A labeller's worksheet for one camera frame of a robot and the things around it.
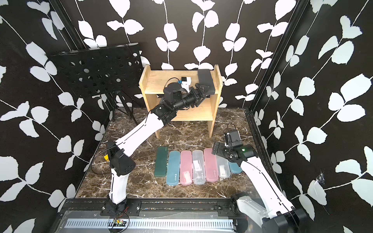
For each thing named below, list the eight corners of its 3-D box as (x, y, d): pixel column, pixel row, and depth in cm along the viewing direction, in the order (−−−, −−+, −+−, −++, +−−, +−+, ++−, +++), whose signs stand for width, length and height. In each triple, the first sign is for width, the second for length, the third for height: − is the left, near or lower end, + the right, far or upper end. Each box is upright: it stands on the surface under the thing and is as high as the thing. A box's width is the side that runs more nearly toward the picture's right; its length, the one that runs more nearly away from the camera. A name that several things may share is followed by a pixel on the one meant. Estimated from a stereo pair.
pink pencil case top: (179, 184, 84) (178, 183, 82) (180, 152, 98) (180, 150, 96) (192, 184, 84) (192, 183, 82) (192, 152, 98) (192, 150, 96)
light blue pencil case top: (165, 185, 84) (165, 184, 82) (169, 152, 97) (168, 150, 96) (179, 185, 84) (179, 184, 82) (180, 152, 97) (180, 150, 96)
